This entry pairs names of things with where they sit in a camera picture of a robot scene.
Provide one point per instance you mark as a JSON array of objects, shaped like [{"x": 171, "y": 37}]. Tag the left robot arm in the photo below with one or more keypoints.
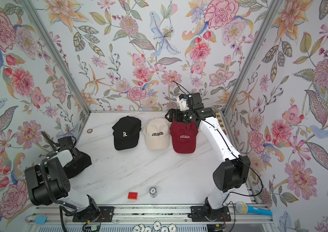
[{"x": 48, "y": 183}]

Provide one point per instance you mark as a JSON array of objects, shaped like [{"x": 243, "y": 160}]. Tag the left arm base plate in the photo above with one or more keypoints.
[{"x": 103, "y": 214}]

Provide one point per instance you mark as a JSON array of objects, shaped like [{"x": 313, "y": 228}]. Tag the cream cap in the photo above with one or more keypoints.
[{"x": 156, "y": 133}]

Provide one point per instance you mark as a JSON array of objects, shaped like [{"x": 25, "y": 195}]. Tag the black cap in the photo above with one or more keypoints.
[
  {"x": 79, "y": 162},
  {"x": 126, "y": 133}
]

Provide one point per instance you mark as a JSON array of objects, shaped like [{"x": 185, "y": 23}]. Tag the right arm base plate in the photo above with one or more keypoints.
[{"x": 204, "y": 214}]

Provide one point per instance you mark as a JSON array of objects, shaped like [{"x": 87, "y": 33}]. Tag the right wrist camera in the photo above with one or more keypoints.
[{"x": 182, "y": 102}]

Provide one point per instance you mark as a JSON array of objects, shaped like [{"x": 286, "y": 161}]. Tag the poker chips row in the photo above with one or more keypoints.
[{"x": 155, "y": 227}]

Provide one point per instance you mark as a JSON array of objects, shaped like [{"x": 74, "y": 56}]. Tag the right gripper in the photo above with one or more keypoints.
[{"x": 173, "y": 113}]

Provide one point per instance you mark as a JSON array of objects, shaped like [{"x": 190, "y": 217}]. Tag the blue sticky note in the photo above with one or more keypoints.
[{"x": 40, "y": 220}]

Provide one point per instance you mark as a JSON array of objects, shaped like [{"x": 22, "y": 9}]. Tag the blue microphone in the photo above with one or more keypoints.
[{"x": 244, "y": 208}]

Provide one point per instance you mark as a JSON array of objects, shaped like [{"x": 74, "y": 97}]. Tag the red plastic block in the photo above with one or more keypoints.
[{"x": 132, "y": 196}]

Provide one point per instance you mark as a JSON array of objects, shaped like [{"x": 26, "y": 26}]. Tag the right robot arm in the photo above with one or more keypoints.
[{"x": 233, "y": 170}]

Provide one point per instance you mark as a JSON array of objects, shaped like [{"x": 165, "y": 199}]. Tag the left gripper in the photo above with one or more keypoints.
[{"x": 78, "y": 154}]

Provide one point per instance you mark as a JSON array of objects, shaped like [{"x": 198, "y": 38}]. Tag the aluminium front rail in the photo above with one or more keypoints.
[{"x": 147, "y": 214}]

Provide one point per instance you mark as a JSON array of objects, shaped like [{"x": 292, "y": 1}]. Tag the small glass jar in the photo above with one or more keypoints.
[{"x": 153, "y": 192}]

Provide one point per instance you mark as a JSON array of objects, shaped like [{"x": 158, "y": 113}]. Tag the wooden chess board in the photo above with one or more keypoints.
[{"x": 221, "y": 123}]

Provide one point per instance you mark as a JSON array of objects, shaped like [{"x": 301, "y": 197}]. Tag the red cap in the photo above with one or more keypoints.
[{"x": 184, "y": 137}]

